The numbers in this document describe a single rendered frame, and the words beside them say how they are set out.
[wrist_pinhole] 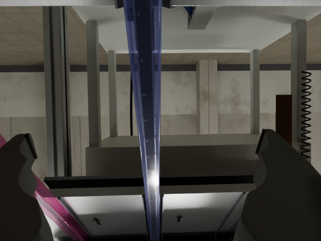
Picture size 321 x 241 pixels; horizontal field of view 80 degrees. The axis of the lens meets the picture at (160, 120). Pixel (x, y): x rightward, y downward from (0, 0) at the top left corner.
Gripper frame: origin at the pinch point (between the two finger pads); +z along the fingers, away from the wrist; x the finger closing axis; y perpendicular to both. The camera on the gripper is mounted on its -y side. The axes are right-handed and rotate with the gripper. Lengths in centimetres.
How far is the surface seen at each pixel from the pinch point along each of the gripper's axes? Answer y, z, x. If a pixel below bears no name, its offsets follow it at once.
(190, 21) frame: -3.2, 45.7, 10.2
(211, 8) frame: -6.1, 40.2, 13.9
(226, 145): 30, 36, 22
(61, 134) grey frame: 19.2, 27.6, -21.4
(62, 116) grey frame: 15.5, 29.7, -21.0
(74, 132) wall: 186, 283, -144
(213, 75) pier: 91, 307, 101
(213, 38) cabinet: 4, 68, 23
